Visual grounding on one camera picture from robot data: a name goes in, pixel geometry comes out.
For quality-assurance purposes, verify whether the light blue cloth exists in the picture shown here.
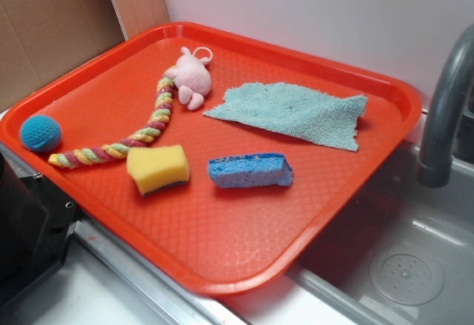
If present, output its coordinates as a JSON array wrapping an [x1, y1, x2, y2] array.
[[204, 82, 368, 152]]

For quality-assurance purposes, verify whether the blue crocheted ball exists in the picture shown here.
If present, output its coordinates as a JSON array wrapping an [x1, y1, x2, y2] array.
[[20, 115, 62, 153]]

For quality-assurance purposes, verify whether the grey sink basin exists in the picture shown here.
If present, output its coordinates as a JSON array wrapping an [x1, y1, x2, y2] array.
[[288, 142, 473, 324]]

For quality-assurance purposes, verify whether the multicoloured rope toy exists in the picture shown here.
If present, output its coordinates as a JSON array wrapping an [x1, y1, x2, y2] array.
[[47, 76, 175, 169]]

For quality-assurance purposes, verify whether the sink drain cover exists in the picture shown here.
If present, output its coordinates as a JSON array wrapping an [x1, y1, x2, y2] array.
[[369, 250, 444, 306]]

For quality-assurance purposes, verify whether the blue sponge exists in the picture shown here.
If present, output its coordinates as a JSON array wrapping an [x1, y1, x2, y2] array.
[[207, 153, 293, 189]]

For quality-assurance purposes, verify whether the yellow sponge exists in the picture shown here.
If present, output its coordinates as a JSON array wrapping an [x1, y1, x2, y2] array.
[[126, 144, 190, 195]]

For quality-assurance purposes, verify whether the orange plastic tray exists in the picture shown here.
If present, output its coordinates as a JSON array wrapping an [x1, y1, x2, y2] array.
[[1, 23, 421, 296]]

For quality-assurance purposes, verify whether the grey faucet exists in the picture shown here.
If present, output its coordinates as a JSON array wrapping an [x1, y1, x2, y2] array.
[[416, 26, 473, 188]]

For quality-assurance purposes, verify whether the brown cardboard panel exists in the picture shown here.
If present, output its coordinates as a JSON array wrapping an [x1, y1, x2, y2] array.
[[1, 0, 124, 110]]

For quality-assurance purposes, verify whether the pink plush toy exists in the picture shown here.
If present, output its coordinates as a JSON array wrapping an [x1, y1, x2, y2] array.
[[164, 47, 213, 111]]

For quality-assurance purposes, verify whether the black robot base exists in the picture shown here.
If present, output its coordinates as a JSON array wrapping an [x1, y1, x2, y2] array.
[[1, 157, 77, 310]]

